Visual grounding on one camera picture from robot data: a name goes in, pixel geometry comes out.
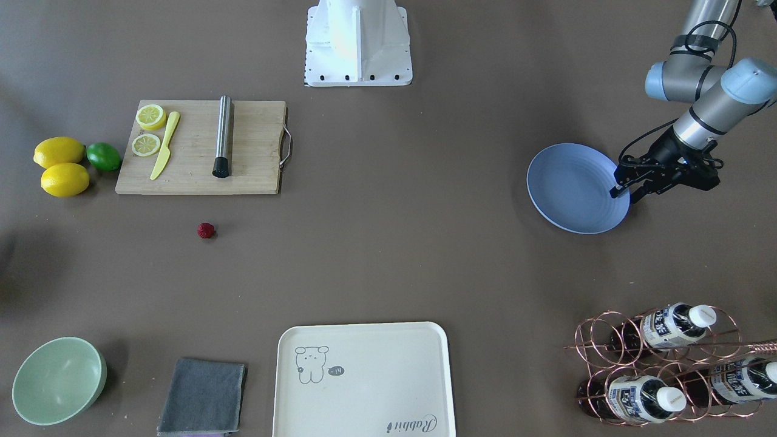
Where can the tea bottle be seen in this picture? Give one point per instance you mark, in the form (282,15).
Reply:
(747,380)
(632,400)
(659,331)

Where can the copper wire bottle rack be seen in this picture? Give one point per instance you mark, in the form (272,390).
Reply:
(722,343)

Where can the wooden cutting board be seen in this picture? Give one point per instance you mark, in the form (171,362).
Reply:
(255,152)

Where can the lemon slice lower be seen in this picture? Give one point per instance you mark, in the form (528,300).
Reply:
(145,145)

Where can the steel muddler black tip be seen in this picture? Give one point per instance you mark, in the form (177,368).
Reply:
(221,168)

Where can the tea bottle bottom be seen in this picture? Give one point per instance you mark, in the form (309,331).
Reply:
(632,400)
(747,380)

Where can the tea bottle top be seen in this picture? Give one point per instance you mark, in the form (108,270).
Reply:
(659,331)

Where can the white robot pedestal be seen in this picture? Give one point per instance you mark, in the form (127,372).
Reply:
(357,43)

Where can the cream rabbit tray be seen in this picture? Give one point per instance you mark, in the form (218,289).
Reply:
(388,379)

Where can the whole lemon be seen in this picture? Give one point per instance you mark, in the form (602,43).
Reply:
(56,150)
(65,179)

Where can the whole lemon lower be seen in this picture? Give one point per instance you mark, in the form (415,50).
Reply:
(65,179)

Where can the green lime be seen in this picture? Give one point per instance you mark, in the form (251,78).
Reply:
(103,156)

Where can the grey folded cloth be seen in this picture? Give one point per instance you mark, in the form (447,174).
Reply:
(204,399)

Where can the whole lemon upper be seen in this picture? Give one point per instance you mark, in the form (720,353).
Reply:
(56,150)

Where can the red strawberry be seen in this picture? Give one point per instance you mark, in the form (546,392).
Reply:
(205,230)

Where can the light green bowl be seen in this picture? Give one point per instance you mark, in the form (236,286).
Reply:
(58,381)

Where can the blue round plate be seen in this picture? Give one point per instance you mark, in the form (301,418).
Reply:
(569,185)

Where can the lemon slice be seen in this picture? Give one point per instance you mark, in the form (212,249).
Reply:
(145,145)
(151,117)

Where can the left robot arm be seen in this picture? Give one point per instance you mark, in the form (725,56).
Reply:
(719,98)

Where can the lemon slice upper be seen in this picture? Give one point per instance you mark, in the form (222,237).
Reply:
(151,117)

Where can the yellow plastic knife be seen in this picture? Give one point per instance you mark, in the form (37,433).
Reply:
(164,153)

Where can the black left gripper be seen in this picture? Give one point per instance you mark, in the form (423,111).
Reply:
(663,149)

